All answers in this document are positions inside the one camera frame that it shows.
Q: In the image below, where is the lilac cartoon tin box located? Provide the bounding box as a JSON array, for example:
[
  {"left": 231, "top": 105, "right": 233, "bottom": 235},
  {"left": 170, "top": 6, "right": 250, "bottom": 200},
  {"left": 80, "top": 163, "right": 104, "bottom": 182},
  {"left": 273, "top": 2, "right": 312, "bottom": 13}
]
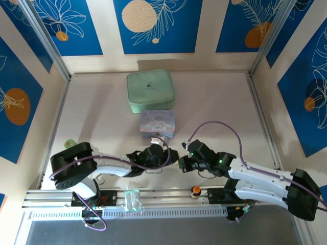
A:
[{"left": 139, "top": 110, "right": 177, "bottom": 140}]

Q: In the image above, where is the small orange cap bottle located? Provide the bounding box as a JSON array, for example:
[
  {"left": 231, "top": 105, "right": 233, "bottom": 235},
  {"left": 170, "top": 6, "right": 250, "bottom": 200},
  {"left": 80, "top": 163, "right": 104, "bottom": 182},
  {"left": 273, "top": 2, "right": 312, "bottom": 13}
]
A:
[{"left": 190, "top": 185, "right": 202, "bottom": 200}]

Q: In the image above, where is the clear plastic bag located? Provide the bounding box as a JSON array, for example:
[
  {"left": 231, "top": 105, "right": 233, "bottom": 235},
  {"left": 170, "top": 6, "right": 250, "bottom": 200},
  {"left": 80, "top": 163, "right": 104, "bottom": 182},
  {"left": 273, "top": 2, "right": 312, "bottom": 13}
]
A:
[{"left": 123, "top": 188, "right": 143, "bottom": 212}]

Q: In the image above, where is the mint green zip case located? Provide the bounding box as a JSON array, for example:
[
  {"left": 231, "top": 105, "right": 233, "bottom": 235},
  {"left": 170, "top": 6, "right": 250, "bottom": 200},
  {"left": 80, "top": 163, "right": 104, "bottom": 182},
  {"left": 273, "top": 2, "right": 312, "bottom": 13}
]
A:
[{"left": 126, "top": 68, "right": 176, "bottom": 114}]

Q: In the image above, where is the aluminium front rail frame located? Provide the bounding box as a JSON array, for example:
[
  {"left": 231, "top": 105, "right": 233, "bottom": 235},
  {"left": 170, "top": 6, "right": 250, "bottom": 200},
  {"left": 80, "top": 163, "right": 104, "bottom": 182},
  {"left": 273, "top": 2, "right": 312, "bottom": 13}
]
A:
[{"left": 22, "top": 188, "right": 256, "bottom": 208}]

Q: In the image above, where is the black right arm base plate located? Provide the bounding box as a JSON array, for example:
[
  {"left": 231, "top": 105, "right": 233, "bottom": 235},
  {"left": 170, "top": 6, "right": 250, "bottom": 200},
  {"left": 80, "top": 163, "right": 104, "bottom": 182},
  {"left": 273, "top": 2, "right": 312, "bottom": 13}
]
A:
[{"left": 206, "top": 187, "right": 254, "bottom": 205}]

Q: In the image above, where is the white slotted cable duct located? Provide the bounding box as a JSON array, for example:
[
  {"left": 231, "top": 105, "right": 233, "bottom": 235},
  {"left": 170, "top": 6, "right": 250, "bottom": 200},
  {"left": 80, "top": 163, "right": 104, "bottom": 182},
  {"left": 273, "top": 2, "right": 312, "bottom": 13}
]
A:
[{"left": 29, "top": 206, "right": 228, "bottom": 221}]

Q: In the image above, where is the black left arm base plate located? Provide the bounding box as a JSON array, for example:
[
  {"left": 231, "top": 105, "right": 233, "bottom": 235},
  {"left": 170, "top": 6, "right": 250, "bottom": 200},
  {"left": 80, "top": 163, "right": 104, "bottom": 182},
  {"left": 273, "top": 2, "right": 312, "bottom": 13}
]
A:
[{"left": 71, "top": 189, "right": 119, "bottom": 208}]

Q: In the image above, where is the aluminium table side rail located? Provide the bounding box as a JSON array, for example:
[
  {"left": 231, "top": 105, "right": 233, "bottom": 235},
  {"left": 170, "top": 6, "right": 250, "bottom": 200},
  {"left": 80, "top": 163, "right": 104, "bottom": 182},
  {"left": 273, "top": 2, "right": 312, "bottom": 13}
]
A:
[
  {"left": 245, "top": 72, "right": 283, "bottom": 170},
  {"left": 37, "top": 75, "right": 72, "bottom": 190}
]

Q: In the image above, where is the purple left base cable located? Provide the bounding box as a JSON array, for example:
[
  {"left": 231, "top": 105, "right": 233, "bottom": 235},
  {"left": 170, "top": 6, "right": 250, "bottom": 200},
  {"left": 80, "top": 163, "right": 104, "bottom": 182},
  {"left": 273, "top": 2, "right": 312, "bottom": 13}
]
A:
[{"left": 76, "top": 193, "right": 107, "bottom": 232}]

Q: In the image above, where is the blue botanical wall poster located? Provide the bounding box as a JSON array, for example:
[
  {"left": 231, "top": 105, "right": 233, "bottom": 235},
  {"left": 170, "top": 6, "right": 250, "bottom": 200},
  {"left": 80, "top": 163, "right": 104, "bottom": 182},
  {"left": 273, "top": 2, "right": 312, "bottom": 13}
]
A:
[
  {"left": 113, "top": 0, "right": 203, "bottom": 55},
  {"left": 0, "top": 0, "right": 54, "bottom": 74},
  {"left": 32, "top": 0, "right": 104, "bottom": 57},
  {"left": 277, "top": 24, "right": 327, "bottom": 158},
  {"left": 215, "top": 0, "right": 290, "bottom": 54},
  {"left": 265, "top": 0, "right": 327, "bottom": 69},
  {"left": 0, "top": 36, "right": 44, "bottom": 164}
]

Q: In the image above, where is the aluminium corner post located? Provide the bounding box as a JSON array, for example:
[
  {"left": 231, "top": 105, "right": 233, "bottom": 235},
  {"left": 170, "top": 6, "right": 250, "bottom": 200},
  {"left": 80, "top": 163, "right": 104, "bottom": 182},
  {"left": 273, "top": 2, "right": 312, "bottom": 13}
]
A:
[
  {"left": 248, "top": 0, "right": 300, "bottom": 77},
  {"left": 18, "top": 0, "right": 72, "bottom": 80}
]

